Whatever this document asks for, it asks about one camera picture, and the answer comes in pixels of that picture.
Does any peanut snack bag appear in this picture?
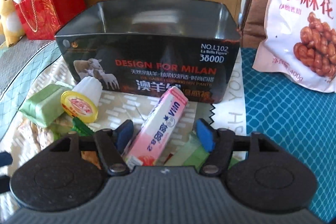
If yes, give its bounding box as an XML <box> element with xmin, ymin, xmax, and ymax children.
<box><xmin>23</xmin><ymin>116</ymin><xmax>102</xmax><ymax>169</ymax></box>

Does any dark green snack packet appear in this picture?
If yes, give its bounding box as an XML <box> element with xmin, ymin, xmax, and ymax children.
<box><xmin>72</xmin><ymin>117</ymin><xmax>94</xmax><ymax>136</ymax></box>

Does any yellow lid jelly cup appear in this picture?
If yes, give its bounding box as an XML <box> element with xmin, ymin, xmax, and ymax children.
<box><xmin>60</xmin><ymin>76</ymin><xmax>102</xmax><ymax>123</ymax></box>

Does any pink candy box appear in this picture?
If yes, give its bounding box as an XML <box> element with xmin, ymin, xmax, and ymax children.
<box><xmin>122</xmin><ymin>86</ymin><xmax>189</xmax><ymax>170</ymax></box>

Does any pale green snack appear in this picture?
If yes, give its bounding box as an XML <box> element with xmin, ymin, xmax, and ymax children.
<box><xmin>19</xmin><ymin>84</ymin><xmax>70</xmax><ymax>128</ymax></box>

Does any teal patterned cloth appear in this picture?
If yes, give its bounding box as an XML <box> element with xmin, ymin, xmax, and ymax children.
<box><xmin>241</xmin><ymin>48</ymin><xmax>335</xmax><ymax>222</ymax></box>

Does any black sheep print box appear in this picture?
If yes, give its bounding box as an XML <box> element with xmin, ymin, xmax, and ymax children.
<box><xmin>55</xmin><ymin>0</ymin><xmax>241</xmax><ymax>103</ymax></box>

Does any brown cushion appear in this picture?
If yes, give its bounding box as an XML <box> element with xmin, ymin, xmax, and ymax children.
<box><xmin>239</xmin><ymin>0</ymin><xmax>271</xmax><ymax>50</ymax></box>

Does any pink fried twist snack bag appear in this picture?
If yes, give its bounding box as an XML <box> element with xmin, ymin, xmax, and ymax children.
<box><xmin>253</xmin><ymin>0</ymin><xmax>335</xmax><ymax>93</ymax></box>

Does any yellow duck plush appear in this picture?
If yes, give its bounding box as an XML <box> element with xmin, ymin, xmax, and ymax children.
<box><xmin>0</xmin><ymin>0</ymin><xmax>25</xmax><ymax>48</ymax></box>

